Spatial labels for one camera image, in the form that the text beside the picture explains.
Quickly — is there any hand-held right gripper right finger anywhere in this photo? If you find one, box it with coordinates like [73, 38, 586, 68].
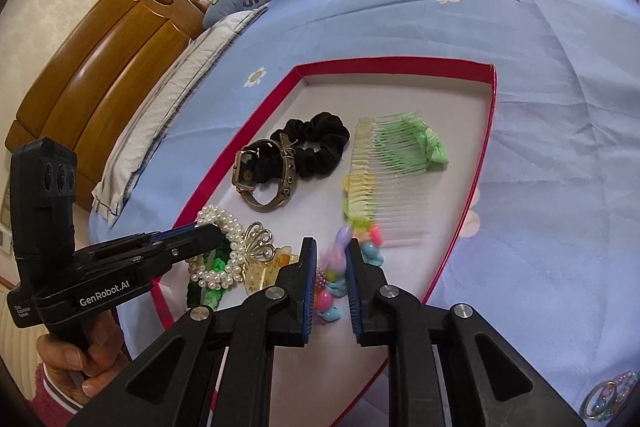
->
[345, 238, 586, 427]

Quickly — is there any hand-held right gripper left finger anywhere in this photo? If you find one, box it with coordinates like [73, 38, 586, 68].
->
[65, 237, 318, 427]

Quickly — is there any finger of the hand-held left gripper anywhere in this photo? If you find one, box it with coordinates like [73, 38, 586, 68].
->
[107, 225, 201, 245]
[150, 225, 223, 278]

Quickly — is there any colourful candy bead bracelet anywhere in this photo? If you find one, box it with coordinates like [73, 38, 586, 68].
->
[312, 222, 386, 325]

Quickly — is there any green braided bracelet dog charm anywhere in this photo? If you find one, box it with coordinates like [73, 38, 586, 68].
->
[186, 247, 238, 313]

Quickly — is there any pearl bracelet with butterfly ornament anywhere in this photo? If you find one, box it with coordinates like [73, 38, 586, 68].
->
[187, 204, 276, 290]

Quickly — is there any yellow hair claw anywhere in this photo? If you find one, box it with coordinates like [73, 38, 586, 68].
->
[242, 244, 301, 295]

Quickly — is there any wristwatch with studded strap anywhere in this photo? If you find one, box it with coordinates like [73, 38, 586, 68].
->
[231, 133, 297, 214]

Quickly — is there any clear hair comb with flowers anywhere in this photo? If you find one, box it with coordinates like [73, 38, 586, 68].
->
[342, 109, 441, 250]

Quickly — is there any black fabric scrunchie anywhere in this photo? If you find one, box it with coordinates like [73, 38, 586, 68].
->
[270, 111, 351, 180]

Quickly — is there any light green hair tie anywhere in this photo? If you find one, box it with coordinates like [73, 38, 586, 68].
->
[400, 117, 451, 168]

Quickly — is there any red shallow cardboard box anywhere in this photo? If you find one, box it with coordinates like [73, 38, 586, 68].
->
[150, 59, 498, 388]

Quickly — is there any person's left forearm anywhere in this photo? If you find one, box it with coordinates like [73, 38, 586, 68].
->
[32, 364, 88, 427]

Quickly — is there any person's left hand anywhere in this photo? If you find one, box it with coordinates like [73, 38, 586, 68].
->
[36, 311, 131, 404]

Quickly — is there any white pillow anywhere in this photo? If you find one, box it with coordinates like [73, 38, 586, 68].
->
[90, 7, 271, 228]

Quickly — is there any brown wooden headboard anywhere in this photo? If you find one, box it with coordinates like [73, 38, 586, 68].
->
[5, 0, 278, 198]

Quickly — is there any blue flowered bed sheet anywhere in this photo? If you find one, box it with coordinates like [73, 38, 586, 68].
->
[87, 0, 640, 427]

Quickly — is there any pastel clear bead bracelet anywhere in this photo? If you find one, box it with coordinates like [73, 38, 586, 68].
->
[580, 371, 638, 422]

